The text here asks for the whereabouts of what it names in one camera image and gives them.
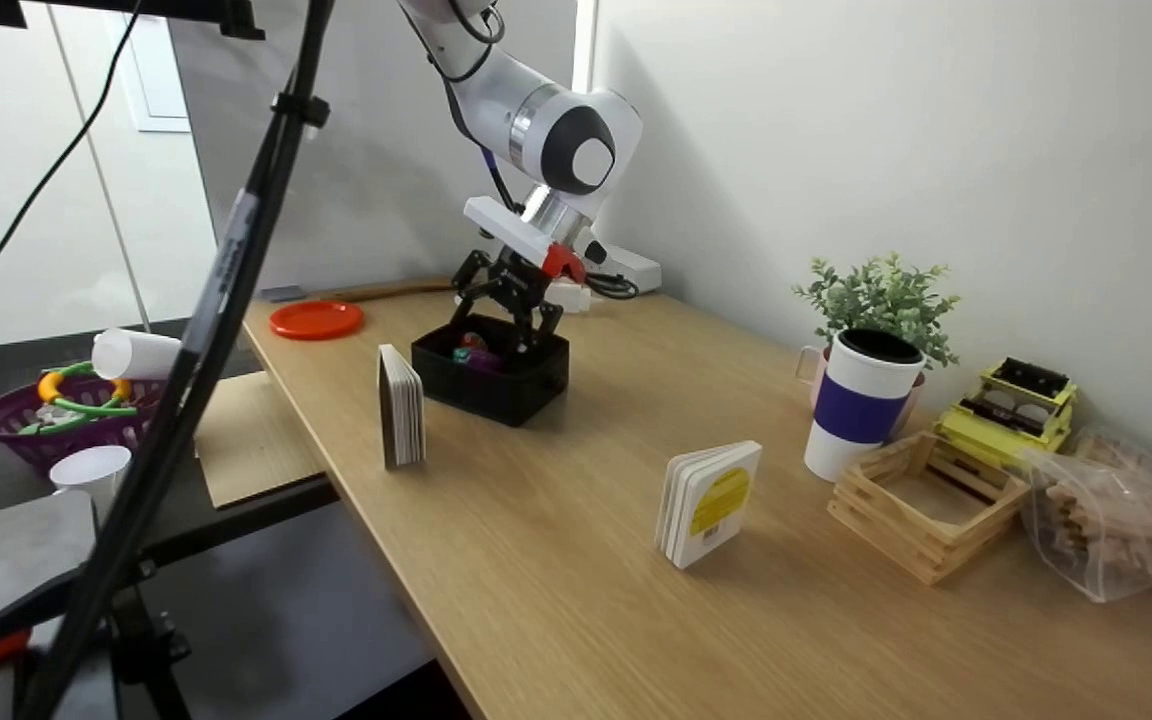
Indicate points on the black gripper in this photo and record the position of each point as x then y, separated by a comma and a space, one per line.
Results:
519, 291

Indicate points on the purple green plastic grapes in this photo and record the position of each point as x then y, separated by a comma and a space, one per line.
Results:
474, 350

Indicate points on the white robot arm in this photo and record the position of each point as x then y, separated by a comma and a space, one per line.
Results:
572, 151

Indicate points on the black plastic box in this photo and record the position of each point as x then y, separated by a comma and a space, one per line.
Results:
508, 389

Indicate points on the white power strip box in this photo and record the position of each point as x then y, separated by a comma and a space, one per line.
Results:
620, 274

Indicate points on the orange plastic plate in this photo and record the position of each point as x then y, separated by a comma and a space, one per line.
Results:
319, 320

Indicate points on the white card with yellow print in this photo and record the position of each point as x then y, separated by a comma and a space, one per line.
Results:
705, 499

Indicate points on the white cup with blue sleeve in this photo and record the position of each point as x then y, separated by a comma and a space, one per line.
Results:
865, 385

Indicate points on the green plant in pink pot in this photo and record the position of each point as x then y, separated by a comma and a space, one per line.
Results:
884, 292

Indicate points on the white paper cup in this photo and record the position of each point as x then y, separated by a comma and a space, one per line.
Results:
94, 475

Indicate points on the purple basket with toys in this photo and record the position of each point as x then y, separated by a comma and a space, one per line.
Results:
68, 410

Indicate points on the wooden slat tray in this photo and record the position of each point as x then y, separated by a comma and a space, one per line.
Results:
924, 506

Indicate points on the yellow black stapler toy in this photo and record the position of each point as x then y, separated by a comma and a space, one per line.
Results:
1011, 413

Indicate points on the clear container of wooden blocks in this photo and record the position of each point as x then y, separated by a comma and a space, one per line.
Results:
1091, 512

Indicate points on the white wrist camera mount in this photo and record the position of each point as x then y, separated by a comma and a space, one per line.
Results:
548, 241

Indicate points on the black camera tripod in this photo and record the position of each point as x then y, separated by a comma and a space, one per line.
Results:
194, 375

